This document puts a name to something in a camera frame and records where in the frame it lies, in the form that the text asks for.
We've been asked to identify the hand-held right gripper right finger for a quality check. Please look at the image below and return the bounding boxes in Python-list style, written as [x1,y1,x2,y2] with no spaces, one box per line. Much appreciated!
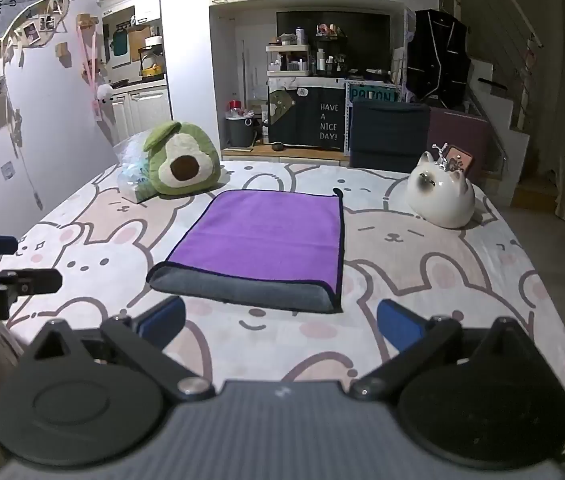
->
[349,299,534,403]

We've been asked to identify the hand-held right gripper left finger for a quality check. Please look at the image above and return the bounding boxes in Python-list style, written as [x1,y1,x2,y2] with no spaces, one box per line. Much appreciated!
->
[28,296,216,404]

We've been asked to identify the purple and grey towel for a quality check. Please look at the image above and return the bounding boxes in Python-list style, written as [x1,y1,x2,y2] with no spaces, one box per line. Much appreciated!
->
[146,188,346,315]

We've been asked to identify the rabbit print blanket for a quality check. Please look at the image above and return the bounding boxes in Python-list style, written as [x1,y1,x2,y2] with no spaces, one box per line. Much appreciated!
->
[0,159,565,421]

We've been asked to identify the white cat-shaped ornament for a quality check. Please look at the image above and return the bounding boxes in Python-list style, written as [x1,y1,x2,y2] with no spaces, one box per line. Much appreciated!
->
[407,151,476,229]

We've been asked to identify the clear plastic bag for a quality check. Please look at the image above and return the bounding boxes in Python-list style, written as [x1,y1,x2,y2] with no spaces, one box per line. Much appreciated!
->
[115,131,159,205]

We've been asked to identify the avocado plush pillow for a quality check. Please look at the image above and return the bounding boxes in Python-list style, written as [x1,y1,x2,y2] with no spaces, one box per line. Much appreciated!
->
[143,121,222,196]

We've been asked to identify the dark chair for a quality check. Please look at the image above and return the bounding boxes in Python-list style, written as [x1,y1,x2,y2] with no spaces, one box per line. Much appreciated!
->
[349,101,431,173]

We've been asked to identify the white kitchen cabinet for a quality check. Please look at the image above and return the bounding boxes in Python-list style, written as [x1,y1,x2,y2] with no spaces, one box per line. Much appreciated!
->
[107,86,172,143]

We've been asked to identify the grey trash bin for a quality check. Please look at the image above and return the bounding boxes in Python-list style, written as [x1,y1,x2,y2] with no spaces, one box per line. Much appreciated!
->
[225,109,261,149]

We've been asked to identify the black printed cabinet curtain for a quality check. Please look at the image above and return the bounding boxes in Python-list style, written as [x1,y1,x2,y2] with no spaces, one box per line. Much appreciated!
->
[268,85,346,151]

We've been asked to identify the turquoise sign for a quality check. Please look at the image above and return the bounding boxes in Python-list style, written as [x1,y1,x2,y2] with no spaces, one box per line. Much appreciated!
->
[346,82,402,107]

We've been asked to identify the staircase with metal railing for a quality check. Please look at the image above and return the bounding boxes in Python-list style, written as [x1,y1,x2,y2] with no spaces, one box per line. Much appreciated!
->
[455,0,565,201]

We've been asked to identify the black jacket with white trim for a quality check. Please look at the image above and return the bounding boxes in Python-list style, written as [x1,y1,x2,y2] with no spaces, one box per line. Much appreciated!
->
[405,9,472,109]

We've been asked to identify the white storage shelf with bottles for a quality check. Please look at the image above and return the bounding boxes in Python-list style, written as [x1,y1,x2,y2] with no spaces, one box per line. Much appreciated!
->
[265,24,349,80]

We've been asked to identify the pink hanging wall toy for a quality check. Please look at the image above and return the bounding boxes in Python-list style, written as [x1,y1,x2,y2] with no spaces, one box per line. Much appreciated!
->
[76,12,115,121]

